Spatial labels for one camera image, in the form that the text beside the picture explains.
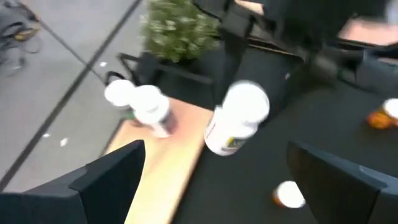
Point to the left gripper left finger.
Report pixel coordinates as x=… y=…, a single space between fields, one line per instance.
x=115 y=174

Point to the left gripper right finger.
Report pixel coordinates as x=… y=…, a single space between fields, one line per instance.
x=329 y=180

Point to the amber pill bottle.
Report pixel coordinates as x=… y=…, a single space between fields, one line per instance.
x=289 y=194
x=379 y=119

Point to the dark red medicine bottle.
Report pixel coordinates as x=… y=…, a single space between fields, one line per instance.
x=150 y=104

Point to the white round cap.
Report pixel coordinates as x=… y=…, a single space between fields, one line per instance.
x=119 y=92

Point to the large white aspirin bottle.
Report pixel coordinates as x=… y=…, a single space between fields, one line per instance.
x=236 y=121

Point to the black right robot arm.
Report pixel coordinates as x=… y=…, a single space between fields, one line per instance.
x=289 y=18

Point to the black table mat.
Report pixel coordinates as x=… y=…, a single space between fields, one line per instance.
x=326 y=130

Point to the green potted plant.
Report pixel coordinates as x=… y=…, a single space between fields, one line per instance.
x=177 y=31

